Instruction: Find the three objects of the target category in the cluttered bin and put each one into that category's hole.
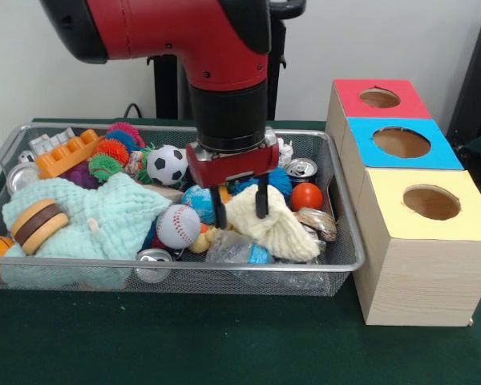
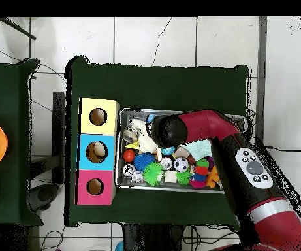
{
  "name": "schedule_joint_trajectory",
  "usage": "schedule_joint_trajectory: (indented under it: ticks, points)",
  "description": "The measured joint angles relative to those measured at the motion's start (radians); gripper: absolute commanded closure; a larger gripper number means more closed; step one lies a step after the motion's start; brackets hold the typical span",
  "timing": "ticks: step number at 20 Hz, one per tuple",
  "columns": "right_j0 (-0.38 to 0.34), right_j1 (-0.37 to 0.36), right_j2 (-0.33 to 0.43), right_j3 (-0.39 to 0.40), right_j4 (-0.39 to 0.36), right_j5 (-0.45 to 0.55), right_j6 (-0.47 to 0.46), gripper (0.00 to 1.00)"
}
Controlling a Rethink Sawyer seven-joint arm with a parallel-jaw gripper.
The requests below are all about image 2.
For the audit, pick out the wooden box with three holes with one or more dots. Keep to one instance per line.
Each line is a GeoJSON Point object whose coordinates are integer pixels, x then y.
{"type": "Point", "coordinates": [108, 162]}

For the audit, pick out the small soccer ball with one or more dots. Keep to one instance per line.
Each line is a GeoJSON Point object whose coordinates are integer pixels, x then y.
{"type": "Point", "coordinates": [181, 164]}

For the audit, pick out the green spiky ball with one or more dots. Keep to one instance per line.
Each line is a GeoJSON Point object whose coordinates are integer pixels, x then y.
{"type": "Point", "coordinates": [152, 174]}

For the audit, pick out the orange toy brick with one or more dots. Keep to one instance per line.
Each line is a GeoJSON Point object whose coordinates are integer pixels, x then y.
{"type": "Point", "coordinates": [212, 177]}

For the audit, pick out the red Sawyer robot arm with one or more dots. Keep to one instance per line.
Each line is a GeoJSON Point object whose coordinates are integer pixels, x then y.
{"type": "Point", "coordinates": [205, 124]}

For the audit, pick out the silver drink can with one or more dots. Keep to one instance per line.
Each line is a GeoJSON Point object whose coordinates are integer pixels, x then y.
{"type": "Point", "coordinates": [128, 170]}
{"type": "Point", "coordinates": [166, 163]}

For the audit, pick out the dark green table cloth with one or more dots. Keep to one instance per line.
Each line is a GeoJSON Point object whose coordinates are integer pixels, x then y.
{"type": "Point", "coordinates": [4, 91]}
{"type": "Point", "coordinates": [139, 78]}

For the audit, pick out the red ball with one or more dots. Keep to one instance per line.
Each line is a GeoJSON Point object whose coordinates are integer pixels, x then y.
{"type": "Point", "coordinates": [128, 156]}

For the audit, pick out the blue spiky ball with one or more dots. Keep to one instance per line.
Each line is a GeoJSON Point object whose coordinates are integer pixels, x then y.
{"type": "Point", "coordinates": [143, 160]}

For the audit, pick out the cream yellow cloth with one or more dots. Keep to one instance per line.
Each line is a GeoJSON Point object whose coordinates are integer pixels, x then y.
{"type": "Point", "coordinates": [146, 142]}

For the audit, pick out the blue globe ball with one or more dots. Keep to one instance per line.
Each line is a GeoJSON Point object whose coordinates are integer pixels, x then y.
{"type": "Point", "coordinates": [168, 150]}

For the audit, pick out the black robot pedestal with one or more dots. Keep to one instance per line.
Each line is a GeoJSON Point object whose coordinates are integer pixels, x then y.
{"type": "Point", "coordinates": [152, 240]}

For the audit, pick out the mint green cloth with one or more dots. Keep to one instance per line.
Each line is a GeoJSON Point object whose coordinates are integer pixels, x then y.
{"type": "Point", "coordinates": [199, 149]}

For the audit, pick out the shallow mesh bin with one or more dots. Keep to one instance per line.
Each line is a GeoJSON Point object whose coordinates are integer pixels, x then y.
{"type": "Point", "coordinates": [125, 183]}

